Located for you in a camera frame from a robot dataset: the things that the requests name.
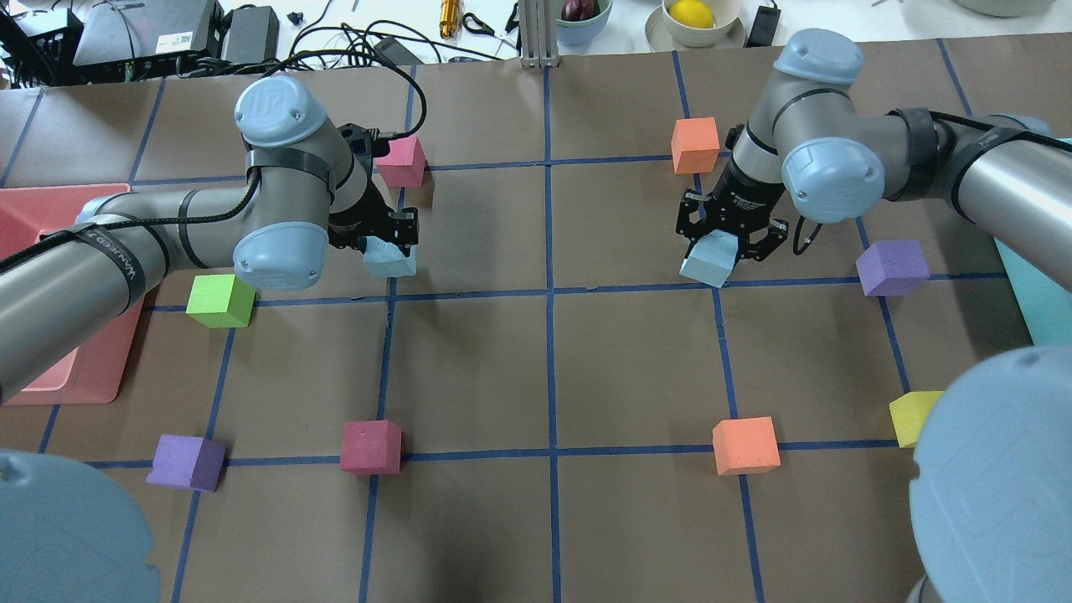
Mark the purple block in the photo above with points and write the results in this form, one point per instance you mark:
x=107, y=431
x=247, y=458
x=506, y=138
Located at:
x=892, y=268
x=187, y=463

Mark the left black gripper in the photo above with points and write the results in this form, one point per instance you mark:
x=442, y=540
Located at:
x=358, y=212

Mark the dark pink block left near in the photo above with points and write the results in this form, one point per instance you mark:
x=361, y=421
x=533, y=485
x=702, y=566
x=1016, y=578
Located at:
x=371, y=448

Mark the orange block far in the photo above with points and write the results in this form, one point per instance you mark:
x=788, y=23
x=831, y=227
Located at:
x=695, y=145

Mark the light blue block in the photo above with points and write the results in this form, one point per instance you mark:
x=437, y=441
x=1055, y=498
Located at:
x=712, y=259
x=387, y=260

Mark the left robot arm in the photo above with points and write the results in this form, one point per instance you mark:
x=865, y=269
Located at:
x=70, y=533

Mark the pink block left far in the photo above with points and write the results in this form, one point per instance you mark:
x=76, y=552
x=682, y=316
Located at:
x=404, y=165

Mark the aluminium frame post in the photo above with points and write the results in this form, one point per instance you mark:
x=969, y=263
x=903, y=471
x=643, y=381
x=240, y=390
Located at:
x=538, y=26

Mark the purple block right side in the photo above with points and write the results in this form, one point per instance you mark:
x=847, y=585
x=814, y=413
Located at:
x=892, y=268

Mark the orange block near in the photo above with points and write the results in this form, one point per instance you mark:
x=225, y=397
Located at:
x=743, y=447

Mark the black power adapter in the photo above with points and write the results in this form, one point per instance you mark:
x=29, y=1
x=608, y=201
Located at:
x=251, y=35

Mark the orange block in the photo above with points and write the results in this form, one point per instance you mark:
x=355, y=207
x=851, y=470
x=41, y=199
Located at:
x=695, y=145
x=743, y=447

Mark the cyan tray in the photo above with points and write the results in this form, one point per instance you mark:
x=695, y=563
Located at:
x=1034, y=293

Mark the cream bowl with lemon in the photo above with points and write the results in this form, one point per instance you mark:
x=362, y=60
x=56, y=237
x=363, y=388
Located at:
x=695, y=25

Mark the yellow block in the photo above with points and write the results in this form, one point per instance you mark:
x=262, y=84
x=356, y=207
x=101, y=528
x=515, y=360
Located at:
x=909, y=413

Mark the purple block left side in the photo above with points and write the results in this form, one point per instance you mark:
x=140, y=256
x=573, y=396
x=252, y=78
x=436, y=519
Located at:
x=187, y=463

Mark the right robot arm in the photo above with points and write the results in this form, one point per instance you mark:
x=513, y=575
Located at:
x=989, y=506

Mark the black mini computer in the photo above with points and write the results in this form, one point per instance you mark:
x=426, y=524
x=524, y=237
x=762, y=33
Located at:
x=149, y=33

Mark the pink tray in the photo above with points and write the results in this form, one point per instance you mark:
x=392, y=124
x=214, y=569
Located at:
x=69, y=316

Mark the brass cylinder tool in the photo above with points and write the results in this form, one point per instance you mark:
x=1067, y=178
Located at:
x=450, y=17

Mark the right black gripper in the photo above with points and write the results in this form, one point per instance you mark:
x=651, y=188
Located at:
x=744, y=192

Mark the blue bowl with fruit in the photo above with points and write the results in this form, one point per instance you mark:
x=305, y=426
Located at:
x=579, y=22

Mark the green block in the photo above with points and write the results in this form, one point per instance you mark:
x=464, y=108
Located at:
x=220, y=301

